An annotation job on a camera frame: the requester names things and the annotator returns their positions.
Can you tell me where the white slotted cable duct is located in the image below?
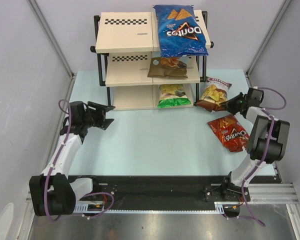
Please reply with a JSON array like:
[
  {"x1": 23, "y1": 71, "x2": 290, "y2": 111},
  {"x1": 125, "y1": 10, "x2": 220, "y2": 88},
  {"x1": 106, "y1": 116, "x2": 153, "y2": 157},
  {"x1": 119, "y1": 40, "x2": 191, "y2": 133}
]
[{"x1": 73, "y1": 201, "x2": 105, "y2": 214}]

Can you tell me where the light blue brown chips bag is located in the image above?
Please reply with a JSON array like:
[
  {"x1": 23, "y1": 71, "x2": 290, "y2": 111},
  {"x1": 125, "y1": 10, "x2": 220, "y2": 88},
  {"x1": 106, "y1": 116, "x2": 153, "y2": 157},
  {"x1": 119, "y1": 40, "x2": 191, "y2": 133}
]
[{"x1": 147, "y1": 57, "x2": 188, "y2": 79}]

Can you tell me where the blue Doritos bag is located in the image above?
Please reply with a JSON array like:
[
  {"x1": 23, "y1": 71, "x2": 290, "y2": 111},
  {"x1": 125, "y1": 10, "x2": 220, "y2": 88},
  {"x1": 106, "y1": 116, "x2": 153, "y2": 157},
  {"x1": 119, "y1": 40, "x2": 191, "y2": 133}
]
[{"x1": 153, "y1": 4, "x2": 209, "y2": 58}]

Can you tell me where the brown Chuba chips bag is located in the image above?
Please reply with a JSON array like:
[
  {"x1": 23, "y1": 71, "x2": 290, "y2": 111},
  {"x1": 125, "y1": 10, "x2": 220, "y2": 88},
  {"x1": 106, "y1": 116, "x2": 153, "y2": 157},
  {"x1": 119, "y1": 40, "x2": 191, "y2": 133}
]
[{"x1": 194, "y1": 77, "x2": 232, "y2": 112}]

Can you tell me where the red Doritos bag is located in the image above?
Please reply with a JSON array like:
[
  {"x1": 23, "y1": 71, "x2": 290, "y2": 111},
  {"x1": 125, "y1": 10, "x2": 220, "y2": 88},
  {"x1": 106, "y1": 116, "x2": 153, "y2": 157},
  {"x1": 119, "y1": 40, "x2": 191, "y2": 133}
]
[{"x1": 207, "y1": 114, "x2": 250, "y2": 153}]

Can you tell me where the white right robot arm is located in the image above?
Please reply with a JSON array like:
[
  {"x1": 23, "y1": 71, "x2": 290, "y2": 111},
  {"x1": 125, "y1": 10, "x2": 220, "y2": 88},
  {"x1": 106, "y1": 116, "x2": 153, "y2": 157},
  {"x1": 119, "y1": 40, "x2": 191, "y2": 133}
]
[{"x1": 218, "y1": 87, "x2": 291, "y2": 202}]

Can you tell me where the aluminium frame rail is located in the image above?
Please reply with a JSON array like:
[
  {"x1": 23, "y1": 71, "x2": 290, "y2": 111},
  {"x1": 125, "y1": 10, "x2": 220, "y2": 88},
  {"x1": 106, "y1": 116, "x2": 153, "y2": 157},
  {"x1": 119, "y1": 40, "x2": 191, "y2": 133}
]
[{"x1": 248, "y1": 183, "x2": 299, "y2": 205}]

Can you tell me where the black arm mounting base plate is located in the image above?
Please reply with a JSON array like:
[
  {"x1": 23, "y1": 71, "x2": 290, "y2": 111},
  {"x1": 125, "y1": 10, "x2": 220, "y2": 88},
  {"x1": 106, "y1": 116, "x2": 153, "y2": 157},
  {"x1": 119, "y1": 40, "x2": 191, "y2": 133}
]
[{"x1": 64, "y1": 175, "x2": 282, "y2": 211}]

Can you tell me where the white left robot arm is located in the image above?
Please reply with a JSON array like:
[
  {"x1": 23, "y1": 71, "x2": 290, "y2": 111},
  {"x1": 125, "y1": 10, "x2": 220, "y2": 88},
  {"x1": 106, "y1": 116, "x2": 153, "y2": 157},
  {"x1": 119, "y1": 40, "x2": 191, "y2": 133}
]
[{"x1": 29, "y1": 99, "x2": 115, "y2": 222}]

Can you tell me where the beige three-tier black-framed shelf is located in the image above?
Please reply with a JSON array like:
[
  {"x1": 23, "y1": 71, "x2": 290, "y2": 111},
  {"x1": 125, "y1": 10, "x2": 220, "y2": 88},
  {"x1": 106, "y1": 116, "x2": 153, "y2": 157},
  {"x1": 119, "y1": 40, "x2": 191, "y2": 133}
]
[{"x1": 90, "y1": 12, "x2": 207, "y2": 111}]

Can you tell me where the green Chuba cassava chips bag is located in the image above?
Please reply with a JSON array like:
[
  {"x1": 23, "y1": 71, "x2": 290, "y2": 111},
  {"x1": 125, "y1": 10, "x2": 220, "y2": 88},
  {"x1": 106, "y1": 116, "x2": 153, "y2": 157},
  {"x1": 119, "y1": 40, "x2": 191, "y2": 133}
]
[{"x1": 157, "y1": 84, "x2": 191, "y2": 109}]

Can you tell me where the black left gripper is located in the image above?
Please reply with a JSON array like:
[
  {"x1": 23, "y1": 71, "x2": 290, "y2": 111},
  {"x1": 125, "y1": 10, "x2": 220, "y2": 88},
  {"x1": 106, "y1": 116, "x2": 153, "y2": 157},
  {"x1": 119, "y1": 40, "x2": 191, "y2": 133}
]
[{"x1": 81, "y1": 101, "x2": 115, "y2": 130}]

